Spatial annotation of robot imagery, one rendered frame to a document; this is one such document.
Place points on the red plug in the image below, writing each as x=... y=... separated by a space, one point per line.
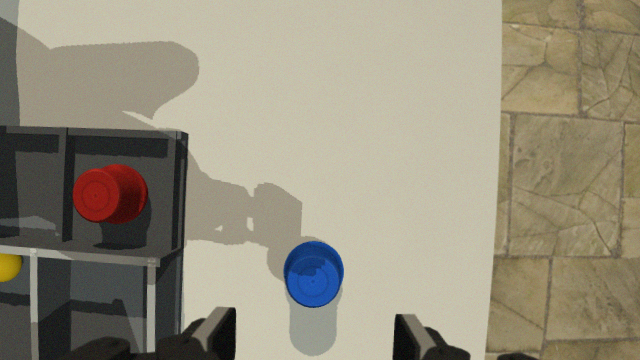
x=115 y=194

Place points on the yellow ball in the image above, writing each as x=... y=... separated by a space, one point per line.
x=10 y=266

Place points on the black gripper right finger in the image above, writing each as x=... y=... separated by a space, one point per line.
x=413 y=342

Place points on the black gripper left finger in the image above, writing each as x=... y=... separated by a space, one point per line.
x=216 y=334

